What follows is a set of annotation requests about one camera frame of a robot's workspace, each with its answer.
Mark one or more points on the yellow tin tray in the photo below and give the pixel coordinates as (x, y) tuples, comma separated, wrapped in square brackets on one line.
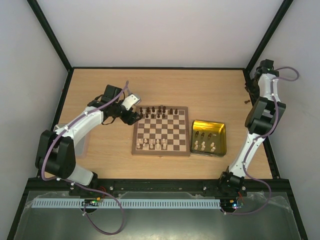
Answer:
[(208, 138)]

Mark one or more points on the wooden chess board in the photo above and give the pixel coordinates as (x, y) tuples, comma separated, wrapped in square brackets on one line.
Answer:
[(163, 131)]

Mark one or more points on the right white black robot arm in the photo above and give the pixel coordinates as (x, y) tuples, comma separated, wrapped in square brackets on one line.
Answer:
[(260, 123)]

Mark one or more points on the grey slotted cable duct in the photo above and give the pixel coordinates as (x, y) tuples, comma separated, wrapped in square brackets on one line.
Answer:
[(74, 203)]

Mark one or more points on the black aluminium frame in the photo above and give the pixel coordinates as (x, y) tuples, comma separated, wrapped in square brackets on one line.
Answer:
[(276, 182)]

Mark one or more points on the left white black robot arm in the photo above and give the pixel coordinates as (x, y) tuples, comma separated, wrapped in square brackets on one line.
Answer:
[(56, 156)]

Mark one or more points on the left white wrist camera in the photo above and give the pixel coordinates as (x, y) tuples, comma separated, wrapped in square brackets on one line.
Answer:
[(130, 101)]

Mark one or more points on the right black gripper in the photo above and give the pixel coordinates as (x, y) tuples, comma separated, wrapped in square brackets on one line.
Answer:
[(249, 88)]

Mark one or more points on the clear plastic sheet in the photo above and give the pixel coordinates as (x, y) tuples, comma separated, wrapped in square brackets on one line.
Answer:
[(254, 218)]

